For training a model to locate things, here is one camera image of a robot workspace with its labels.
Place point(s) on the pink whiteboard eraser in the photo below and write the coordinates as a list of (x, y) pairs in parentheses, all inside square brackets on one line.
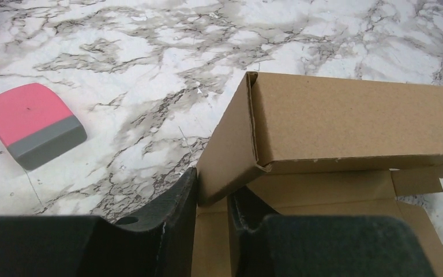
[(36, 125)]

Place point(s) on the brown cardboard box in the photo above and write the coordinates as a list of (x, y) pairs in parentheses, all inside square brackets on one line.
[(321, 146)]

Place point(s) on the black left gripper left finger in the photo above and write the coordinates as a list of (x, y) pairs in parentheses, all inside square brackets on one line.
[(155, 240)]

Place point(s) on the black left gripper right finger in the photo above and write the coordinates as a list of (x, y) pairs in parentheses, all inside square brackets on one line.
[(264, 242)]

